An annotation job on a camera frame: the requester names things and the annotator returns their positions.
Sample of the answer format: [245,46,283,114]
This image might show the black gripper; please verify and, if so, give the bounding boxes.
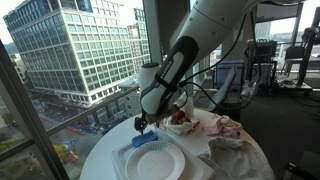
[133,112,150,136]

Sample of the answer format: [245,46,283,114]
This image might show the blue sponge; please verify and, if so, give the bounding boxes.
[131,129,160,149]

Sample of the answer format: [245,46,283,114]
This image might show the white paper plate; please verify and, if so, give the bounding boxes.
[125,140,186,180]

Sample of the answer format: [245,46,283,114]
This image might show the metal window railing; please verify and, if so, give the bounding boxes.
[0,84,141,155]

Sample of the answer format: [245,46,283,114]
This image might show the white square tray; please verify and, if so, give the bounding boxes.
[110,131,216,180]

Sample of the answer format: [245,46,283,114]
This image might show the crumpled pink white cloth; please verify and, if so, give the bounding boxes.
[203,113,244,139]

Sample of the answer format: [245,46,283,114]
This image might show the beige waffle towel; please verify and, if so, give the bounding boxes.
[198,135,276,180]

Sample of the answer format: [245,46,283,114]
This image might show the glass office building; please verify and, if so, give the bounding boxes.
[2,0,152,108]

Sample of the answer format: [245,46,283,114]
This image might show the black equipment cart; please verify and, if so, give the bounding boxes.
[244,38,279,90]

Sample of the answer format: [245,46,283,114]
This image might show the black office chair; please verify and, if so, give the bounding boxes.
[280,45,306,78]

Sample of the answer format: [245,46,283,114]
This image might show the blue screen with white frame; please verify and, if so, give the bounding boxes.
[212,62,246,111]

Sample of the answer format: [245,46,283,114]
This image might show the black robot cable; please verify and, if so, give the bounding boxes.
[178,9,265,113]

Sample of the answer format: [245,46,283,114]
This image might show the black camera stand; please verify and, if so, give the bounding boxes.
[295,6,320,88]

